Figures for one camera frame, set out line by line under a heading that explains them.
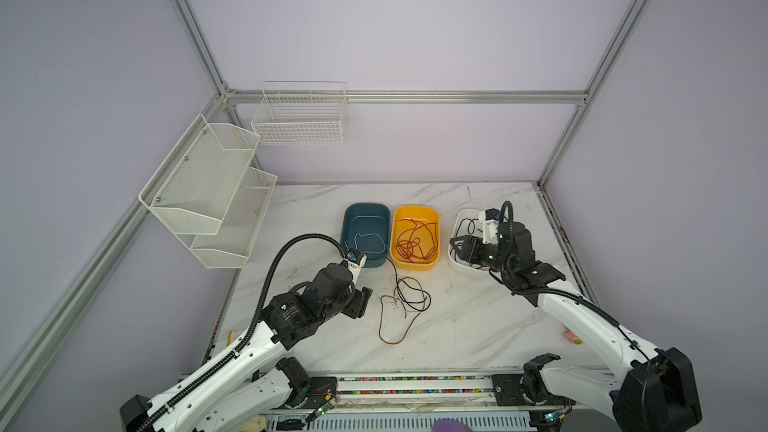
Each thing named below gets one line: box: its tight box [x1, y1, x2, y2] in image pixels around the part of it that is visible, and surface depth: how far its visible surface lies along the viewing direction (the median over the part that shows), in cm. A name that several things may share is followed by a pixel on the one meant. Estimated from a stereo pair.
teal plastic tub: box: [340, 203, 391, 268], surface depth 106 cm
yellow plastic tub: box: [390, 205, 440, 271], surface depth 103 cm
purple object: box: [431, 418, 474, 432], surface depth 71 cm
